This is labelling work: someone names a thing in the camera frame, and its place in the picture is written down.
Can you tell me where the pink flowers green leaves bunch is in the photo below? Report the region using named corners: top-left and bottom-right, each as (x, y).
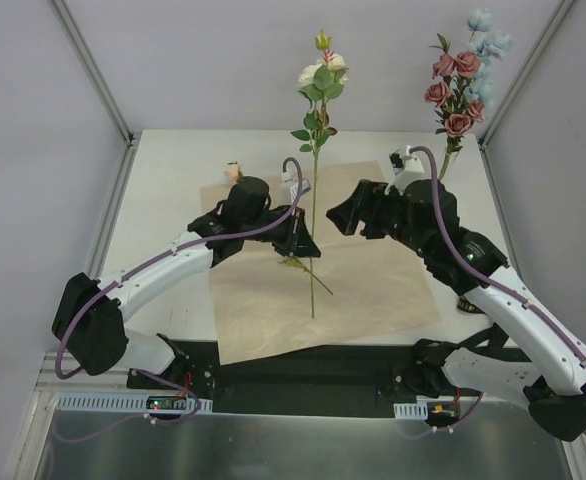
top-left (224, 162), bottom-right (333, 295)

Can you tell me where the peach wrapping paper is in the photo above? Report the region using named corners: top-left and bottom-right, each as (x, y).
top-left (209, 161), bottom-right (441, 364)

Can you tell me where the black printed ribbon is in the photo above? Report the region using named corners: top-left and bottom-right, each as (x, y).
top-left (456, 296), bottom-right (484, 315)

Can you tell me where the dusty pink rose stem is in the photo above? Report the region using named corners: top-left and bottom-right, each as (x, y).
top-left (424, 33), bottom-right (486, 181)

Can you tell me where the cream rose stem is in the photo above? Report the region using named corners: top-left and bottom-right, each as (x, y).
top-left (290, 28), bottom-right (350, 320)

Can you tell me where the blue artificial flower stem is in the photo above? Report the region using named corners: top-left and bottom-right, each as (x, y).
top-left (466, 8), bottom-right (513, 109)

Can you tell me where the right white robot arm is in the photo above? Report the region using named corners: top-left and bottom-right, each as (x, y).
top-left (326, 179), bottom-right (586, 442)

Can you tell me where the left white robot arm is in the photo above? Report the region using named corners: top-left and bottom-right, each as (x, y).
top-left (52, 177), bottom-right (321, 389)

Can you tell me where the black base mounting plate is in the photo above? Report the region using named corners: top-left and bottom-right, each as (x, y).
top-left (126, 337), bottom-right (489, 415)

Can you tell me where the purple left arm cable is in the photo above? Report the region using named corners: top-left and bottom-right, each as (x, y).
top-left (52, 157), bottom-right (304, 444)

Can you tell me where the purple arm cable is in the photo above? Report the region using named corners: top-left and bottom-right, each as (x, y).
top-left (52, 157), bottom-right (304, 444)
top-left (397, 144), bottom-right (586, 441)

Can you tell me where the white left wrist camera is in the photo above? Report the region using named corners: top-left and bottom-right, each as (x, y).
top-left (279, 172), bottom-right (312, 205)

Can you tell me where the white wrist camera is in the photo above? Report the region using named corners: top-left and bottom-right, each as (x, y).
top-left (279, 172), bottom-right (312, 205)
top-left (385, 146), bottom-right (426, 195)

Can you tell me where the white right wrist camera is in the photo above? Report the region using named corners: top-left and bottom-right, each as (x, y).
top-left (385, 146), bottom-right (426, 195)

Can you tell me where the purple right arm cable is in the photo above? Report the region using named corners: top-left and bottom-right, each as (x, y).
top-left (397, 144), bottom-right (586, 441)

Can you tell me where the right white cable duct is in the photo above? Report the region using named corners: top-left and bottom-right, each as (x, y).
top-left (393, 401), bottom-right (429, 421)

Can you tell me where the white cable duct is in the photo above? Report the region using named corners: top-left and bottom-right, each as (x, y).
top-left (57, 392), bottom-right (213, 415)
top-left (393, 401), bottom-right (429, 421)

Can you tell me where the left aluminium frame post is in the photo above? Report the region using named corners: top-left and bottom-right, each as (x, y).
top-left (48, 0), bottom-right (136, 147)

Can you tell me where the left white cable duct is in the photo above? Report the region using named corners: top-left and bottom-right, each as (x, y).
top-left (57, 392), bottom-right (213, 415)

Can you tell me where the front aluminium rail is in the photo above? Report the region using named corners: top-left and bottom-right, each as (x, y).
top-left (36, 349), bottom-right (574, 404)

